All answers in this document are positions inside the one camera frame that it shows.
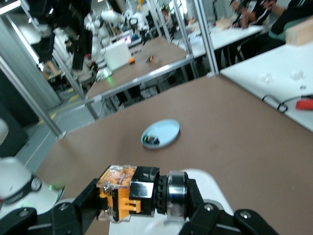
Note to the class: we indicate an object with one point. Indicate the brown background table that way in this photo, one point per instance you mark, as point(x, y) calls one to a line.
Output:
point(151, 68)

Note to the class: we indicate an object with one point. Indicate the white background box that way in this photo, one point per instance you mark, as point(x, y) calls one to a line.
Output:
point(117, 55)

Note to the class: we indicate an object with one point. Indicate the small black orange background object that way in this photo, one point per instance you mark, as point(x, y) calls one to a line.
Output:
point(150, 59)

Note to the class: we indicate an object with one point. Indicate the wooden block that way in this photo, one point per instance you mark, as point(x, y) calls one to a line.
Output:
point(299, 33)

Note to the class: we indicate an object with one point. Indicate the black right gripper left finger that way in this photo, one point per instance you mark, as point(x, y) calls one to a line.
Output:
point(78, 210)

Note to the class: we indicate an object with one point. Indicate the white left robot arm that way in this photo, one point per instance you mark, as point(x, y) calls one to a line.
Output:
point(14, 176)

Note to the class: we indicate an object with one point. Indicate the aluminium frame profile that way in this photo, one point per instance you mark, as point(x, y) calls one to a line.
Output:
point(182, 31)
point(137, 79)
point(206, 36)
point(29, 90)

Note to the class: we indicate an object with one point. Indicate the orange push-button switch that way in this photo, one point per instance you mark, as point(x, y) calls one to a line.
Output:
point(141, 193)

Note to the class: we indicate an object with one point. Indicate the person in dark clothing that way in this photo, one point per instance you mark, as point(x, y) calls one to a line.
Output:
point(291, 17)
point(252, 11)

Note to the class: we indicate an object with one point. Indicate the light blue round dish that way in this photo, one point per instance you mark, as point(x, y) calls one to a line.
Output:
point(166, 132)

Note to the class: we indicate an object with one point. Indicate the white side table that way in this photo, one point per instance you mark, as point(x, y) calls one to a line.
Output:
point(269, 83)

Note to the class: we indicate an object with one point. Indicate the red tool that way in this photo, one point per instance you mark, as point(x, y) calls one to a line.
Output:
point(305, 104)

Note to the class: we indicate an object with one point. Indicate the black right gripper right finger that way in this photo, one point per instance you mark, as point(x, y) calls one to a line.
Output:
point(203, 215)

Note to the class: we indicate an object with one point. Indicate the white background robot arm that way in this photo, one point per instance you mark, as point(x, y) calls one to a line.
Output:
point(107, 17)

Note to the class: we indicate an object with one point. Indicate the white lidded storage box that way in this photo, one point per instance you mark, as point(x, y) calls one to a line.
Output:
point(212, 186)

